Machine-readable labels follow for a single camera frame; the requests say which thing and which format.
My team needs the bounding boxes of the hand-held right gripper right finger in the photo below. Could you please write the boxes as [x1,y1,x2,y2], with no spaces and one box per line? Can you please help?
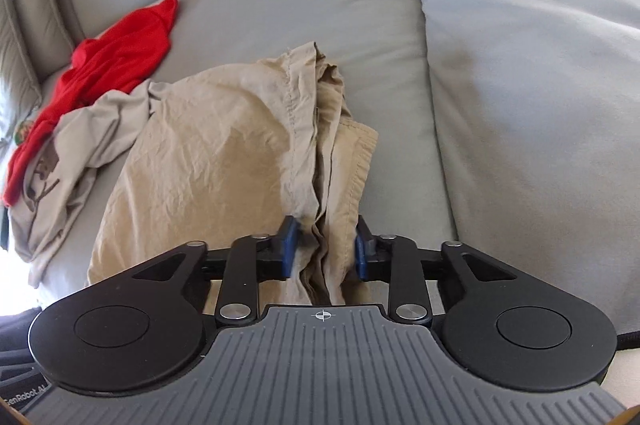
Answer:
[354,215,518,323]

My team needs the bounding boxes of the beige printed t-shirt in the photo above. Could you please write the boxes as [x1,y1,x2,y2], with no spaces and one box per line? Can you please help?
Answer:
[7,80,156,288]

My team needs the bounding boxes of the beige cushion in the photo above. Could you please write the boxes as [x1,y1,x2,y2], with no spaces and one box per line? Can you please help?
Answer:
[10,0,76,76]
[0,0,43,116]

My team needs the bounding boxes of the khaki pants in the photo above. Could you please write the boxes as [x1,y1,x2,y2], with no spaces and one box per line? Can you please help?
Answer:
[87,40,381,306]

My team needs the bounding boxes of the red garment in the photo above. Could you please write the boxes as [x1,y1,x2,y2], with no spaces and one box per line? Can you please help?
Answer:
[2,0,180,207]

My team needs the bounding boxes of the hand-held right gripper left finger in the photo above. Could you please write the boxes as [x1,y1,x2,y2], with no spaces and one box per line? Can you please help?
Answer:
[132,215,301,323]

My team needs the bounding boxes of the grey pillow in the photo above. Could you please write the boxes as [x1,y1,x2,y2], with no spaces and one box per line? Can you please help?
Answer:
[404,0,640,336]

